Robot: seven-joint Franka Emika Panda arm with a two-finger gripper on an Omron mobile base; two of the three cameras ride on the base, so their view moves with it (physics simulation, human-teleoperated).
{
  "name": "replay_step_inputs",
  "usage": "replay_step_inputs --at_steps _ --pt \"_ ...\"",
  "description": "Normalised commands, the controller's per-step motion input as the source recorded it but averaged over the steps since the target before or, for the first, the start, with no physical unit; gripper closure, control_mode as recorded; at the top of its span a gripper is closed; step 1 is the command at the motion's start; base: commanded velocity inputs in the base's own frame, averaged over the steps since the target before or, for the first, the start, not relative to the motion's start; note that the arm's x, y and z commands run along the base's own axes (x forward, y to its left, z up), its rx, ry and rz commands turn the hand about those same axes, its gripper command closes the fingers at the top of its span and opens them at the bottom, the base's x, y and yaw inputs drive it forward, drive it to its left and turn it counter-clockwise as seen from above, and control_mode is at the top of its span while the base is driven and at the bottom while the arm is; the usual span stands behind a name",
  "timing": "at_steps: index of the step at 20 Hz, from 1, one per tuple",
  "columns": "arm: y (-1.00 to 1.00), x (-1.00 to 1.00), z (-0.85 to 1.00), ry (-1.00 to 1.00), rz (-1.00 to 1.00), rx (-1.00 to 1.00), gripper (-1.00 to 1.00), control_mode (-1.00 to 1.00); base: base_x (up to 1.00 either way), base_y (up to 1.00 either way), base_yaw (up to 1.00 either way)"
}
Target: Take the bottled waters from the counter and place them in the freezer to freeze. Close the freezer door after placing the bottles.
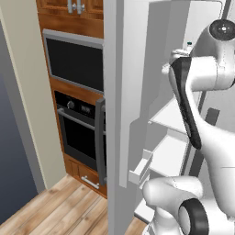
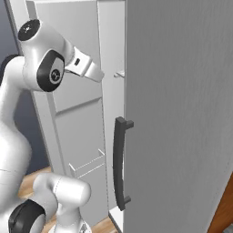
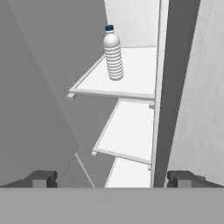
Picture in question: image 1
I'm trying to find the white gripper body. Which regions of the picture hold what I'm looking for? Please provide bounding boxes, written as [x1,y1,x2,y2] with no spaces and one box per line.
[169,48,192,62]

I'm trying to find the white fridge freezer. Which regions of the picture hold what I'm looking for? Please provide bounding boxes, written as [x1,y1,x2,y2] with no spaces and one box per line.
[133,0,235,225]

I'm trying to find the white freezer shelf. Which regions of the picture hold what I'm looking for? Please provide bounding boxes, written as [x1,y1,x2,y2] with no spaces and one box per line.
[149,134,190,179]
[148,96,189,136]

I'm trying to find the white freezer door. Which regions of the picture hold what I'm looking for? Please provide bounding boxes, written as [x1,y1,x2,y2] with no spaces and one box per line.
[103,0,154,235]

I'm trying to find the wooden cupboard door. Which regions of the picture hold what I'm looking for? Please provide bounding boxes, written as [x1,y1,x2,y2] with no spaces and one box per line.
[36,0,77,17]
[76,0,105,21]

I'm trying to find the teal capped water bottle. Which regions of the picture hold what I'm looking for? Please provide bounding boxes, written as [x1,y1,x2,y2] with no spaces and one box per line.
[186,40,195,53]

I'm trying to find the silver built-in microwave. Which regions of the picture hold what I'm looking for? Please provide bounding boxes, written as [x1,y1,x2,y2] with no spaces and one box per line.
[42,28,105,96]

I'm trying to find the wooden oven cabinet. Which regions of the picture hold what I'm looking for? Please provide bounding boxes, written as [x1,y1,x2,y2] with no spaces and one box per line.
[35,0,108,200]

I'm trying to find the black built-in oven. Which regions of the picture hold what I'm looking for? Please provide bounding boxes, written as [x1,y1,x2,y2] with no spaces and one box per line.
[53,89,107,173]

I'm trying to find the wooden drawer front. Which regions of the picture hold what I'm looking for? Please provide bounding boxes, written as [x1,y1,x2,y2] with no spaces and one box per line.
[63,153,108,199]

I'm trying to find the dark grey freezer door handle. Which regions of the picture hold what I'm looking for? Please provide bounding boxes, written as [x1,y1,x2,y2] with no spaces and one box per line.
[94,97,107,187]

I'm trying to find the silver oven door handle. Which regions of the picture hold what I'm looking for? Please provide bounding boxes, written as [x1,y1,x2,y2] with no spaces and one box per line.
[56,106,106,136]

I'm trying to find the silver drawer handle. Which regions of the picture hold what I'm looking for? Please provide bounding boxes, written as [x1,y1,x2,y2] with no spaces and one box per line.
[80,174,101,190]

